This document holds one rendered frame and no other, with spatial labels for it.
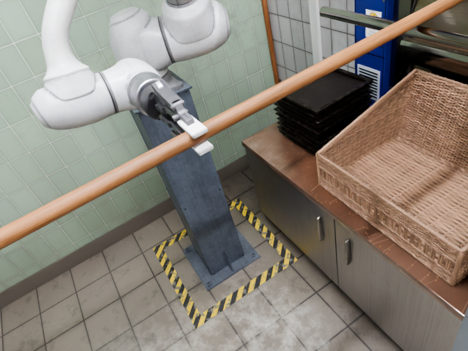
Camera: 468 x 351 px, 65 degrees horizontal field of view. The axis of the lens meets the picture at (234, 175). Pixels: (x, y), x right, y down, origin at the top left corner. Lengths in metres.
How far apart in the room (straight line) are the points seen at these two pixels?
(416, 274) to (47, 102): 1.04
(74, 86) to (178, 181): 0.72
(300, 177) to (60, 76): 0.93
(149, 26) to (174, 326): 1.30
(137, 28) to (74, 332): 1.49
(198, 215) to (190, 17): 0.83
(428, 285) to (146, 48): 1.08
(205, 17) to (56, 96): 0.55
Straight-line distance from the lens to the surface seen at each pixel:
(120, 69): 0.92
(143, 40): 1.25
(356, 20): 1.11
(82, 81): 0.88
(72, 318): 2.17
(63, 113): 0.88
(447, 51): 1.40
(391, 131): 1.56
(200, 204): 1.60
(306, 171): 1.47
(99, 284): 2.21
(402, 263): 1.19
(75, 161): 2.01
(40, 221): 0.65
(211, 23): 1.24
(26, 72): 1.83
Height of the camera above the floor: 1.55
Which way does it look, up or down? 40 degrees down
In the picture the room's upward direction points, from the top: 17 degrees counter-clockwise
